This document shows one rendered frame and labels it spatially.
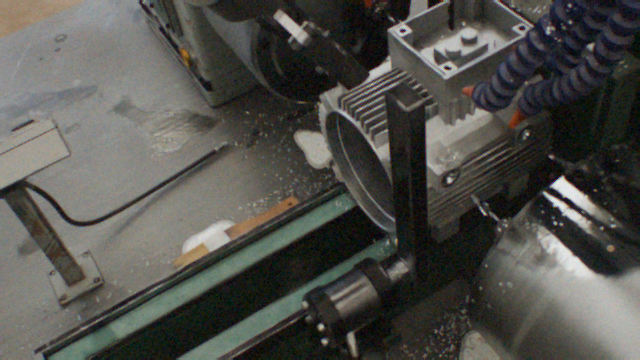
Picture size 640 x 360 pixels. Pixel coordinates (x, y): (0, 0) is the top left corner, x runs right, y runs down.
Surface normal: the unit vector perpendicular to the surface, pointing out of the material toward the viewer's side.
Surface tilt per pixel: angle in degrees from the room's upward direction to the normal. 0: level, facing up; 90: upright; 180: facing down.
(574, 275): 39
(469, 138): 0
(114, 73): 0
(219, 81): 90
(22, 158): 54
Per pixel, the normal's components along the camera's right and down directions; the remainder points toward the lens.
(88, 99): -0.13, -0.63
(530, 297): -0.79, 0.06
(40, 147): 0.33, 0.13
